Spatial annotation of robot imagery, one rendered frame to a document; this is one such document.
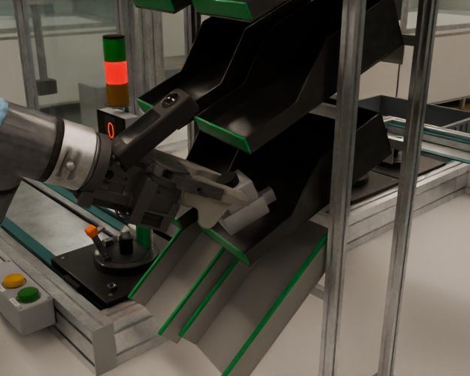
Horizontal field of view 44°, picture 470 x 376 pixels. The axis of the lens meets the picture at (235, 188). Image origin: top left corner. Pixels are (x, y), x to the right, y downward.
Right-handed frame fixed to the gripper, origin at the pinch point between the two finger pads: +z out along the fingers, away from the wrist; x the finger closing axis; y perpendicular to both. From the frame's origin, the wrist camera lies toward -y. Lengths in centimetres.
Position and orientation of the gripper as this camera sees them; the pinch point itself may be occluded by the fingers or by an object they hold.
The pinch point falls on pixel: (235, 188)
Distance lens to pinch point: 77.9
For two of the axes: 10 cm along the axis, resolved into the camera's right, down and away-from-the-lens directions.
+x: 4.1, 3.9, -8.3
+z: 8.1, 2.5, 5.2
